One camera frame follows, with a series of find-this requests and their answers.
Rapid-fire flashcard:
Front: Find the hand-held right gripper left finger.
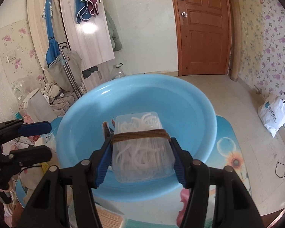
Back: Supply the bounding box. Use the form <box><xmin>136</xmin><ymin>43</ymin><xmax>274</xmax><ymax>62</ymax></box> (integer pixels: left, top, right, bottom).
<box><xmin>17</xmin><ymin>138</ymin><xmax>114</xmax><ymax>228</ymax></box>

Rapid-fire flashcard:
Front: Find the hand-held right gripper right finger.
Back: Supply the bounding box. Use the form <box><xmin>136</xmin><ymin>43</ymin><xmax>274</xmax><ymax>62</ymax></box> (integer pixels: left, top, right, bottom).
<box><xmin>170</xmin><ymin>137</ymin><xmax>262</xmax><ymax>228</ymax></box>

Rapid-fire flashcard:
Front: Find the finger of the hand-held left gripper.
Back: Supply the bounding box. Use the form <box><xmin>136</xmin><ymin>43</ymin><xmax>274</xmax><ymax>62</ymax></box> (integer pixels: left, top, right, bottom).
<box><xmin>5</xmin><ymin>146</ymin><xmax>53</xmax><ymax>169</ymax></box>
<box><xmin>0</xmin><ymin>120</ymin><xmax>52</xmax><ymax>145</ymax></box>

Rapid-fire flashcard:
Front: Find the clear plastic box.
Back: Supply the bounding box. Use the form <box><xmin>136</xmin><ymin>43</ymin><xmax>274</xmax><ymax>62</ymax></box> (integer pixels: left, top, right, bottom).
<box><xmin>110</xmin><ymin>111</ymin><xmax>176</xmax><ymax>183</ymax></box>

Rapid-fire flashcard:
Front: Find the brown elastic band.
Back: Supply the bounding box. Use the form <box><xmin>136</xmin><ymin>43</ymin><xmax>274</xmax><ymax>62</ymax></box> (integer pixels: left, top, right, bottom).
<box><xmin>110</xmin><ymin>129</ymin><xmax>171</xmax><ymax>145</ymax></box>

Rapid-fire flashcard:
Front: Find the light blue plastic basin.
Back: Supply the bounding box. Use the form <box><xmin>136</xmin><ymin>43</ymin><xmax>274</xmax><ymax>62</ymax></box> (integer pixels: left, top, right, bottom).
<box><xmin>56</xmin><ymin>74</ymin><xmax>216</xmax><ymax>203</ymax></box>

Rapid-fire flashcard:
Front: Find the printed desktop table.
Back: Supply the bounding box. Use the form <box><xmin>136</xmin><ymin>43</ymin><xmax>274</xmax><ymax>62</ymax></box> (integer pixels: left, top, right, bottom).
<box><xmin>13</xmin><ymin>115</ymin><xmax>250</xmax><ymax>228</ymax></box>

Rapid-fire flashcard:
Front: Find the white electric kettle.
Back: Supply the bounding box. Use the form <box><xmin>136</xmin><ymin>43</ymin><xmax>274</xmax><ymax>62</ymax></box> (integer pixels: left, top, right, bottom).
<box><xmin>24</xmin><ymin>88</ymin><xmax>57</xmax><ymax>124</ymax></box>

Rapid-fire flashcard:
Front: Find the pink plastic object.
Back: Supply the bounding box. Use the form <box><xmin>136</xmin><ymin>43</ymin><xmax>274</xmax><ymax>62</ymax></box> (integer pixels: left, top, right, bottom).
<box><xmin>176</xmin><ymin>189</ymin><xmax>193</xmax><ymax>226</ymax></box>

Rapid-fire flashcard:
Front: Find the beige crumpled cloth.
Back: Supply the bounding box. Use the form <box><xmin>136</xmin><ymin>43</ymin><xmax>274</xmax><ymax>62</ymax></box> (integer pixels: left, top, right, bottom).
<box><xmin>43</xmin><ymin>81</ymin><xmax>62</xmax><ymax>98</ymax></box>

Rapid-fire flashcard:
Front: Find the clear plastic jug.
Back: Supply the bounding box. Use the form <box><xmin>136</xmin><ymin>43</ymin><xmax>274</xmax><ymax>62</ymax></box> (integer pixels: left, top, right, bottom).
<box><xmin>13</xmin><ymin>76</ymin><xmax>37</xmax><ymax>100</ymax></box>

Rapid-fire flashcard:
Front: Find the metal clothes rack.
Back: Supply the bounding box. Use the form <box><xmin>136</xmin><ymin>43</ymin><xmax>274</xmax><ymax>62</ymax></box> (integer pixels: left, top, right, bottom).
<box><xmin>58</xmin><ymin>42</ymin><xmax>87</xmax><ymax>98</ymax></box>

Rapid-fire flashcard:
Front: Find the grey fabric bag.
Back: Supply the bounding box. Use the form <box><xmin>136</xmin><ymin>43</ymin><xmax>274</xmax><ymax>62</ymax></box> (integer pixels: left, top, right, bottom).
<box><xmin>46</xmin><ymin>50</ymin><xmax>82</xmax><ymax>92</ymax></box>

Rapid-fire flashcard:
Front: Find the dark grey cloth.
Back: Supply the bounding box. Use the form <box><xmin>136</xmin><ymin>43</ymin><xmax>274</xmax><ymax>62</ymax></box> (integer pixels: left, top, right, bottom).
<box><xmin>82</xmin><ymin>66</ymin><xmax>100</xmax><ymax>79</ymax></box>

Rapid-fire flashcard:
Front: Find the blue apron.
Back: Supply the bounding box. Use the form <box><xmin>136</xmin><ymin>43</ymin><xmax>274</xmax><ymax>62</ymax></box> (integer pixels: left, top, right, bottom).
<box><xmin>41</xmin><ymin>0</ymin><xmax>62</xmax><ymax>68</ymax></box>

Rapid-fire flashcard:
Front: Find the large water bottle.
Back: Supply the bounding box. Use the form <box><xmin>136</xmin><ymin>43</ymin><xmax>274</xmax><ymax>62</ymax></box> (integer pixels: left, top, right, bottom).
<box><xmin>110</xmin><ymin>63</ymin><xmax>126</xmax><ymax>79</ymax></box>

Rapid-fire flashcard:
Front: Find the pale wooden board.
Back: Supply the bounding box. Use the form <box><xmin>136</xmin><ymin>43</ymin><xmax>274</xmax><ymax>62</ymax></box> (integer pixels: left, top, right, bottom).
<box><xmin>58</xmin><ymin>0</ymin><xmax>116</xmax><ymax>72</ymax></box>
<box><xmin>26</xmin><ymin>0</ymin><xmax>64</xmax><ymax>76</ymax></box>

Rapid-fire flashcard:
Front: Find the white plastic bag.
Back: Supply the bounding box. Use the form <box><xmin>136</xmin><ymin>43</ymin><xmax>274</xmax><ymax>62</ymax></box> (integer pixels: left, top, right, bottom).
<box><xmin>258</xmin><ymin>93</ymin><xmax>285</xmax><ymax>138</ymax></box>

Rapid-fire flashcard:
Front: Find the green jacket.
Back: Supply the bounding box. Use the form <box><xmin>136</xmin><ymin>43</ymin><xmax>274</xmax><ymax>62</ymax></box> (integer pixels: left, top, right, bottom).
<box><xmin>104</xmin><ymin>11</ymin><xmax>123</xmax><ymax>51</ymax></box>

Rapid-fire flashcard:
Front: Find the brown wooden door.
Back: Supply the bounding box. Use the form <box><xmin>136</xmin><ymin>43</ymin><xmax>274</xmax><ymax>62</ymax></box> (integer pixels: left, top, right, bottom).
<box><xmin>169</xmin><ymin>0</ymin><xmax>232</xmax><ymax>76</ymax></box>

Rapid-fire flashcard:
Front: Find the blue towel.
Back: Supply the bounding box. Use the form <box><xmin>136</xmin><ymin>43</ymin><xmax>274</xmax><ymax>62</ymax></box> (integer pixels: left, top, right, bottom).
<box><xmin>75</xmin><ymin>0</ymin><xmax>97</xmax><ymax>24</ymax></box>

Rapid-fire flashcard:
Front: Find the beige wall switch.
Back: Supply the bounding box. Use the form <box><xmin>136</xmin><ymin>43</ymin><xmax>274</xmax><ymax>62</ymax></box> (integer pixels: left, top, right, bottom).
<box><xmin>6</xmin><ymin>51</ymin><xmax>17</xmax><ymax>63</ymax></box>

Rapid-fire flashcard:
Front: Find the black floor cable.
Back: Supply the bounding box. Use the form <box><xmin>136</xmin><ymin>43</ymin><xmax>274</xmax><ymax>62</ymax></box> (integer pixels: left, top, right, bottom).
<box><xmin>275</xmin><ymin>157</ymin><xmax>285</xmax><ymax>186</ymax></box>

